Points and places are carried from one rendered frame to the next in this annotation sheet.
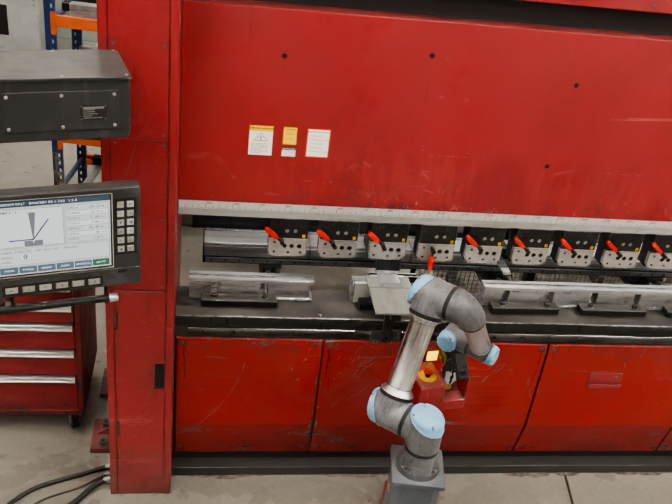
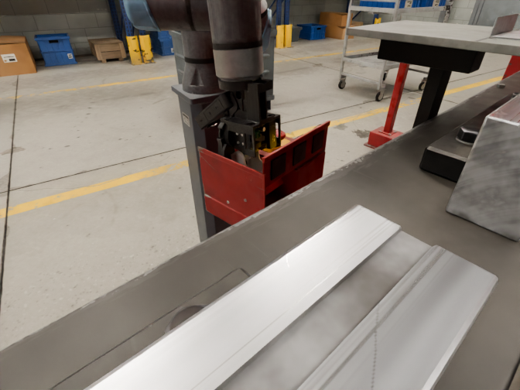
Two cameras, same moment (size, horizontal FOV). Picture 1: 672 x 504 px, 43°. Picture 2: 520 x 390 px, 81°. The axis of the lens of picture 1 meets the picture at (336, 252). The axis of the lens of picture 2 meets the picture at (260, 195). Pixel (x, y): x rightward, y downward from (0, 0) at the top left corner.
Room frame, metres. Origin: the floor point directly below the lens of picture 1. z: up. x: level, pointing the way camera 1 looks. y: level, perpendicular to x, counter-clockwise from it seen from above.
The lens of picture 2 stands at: (3.10, -0.74, 1.05)
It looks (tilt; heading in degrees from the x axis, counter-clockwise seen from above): 35 degrees down; 149
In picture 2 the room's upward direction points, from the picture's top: straight up
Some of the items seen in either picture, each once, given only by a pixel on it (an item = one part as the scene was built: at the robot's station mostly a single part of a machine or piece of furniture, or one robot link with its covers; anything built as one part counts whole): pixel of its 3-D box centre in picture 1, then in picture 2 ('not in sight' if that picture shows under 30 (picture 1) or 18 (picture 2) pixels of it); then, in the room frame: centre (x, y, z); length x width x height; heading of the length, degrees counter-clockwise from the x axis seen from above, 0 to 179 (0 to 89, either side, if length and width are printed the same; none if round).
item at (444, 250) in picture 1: (434, 238); not in sight; (3.00, -0.39, 1.18); 0.15 x 0.09 x 0.17; 101
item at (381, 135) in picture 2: not in sight; (397, 93); (1.70, 1.22, 0.41); 0.25 x 0.20 x 0.83; 11
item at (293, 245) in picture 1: (287, 232); not in sight; (2.89, 0.20, 1.18); 0.15 x 0.09 x 0.17; 101
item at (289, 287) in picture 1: (251, 286); not in sight; (2.87, 0.32, 0.92); 0.50 x 0.06 x 0.10; 101
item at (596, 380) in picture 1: (605, 380); not in sight; (3.01, -1.25, 0.58); 0.15 x 0.02 x 0.07; 101
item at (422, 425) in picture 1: (423, 427); (203, 30); (2.13, -0.36, 0.94); 0.13 x 0.12 x 0.14; 60
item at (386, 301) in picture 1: (392, 295); (460, 35); (2.83, -0.25, 1.00); 0.26 x 0.18 x 0.01; 11
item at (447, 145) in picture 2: (394, 304); (491, 130); (2.92, -0.27, 0.89); 0.30 x 0.05 x 0.03; 101
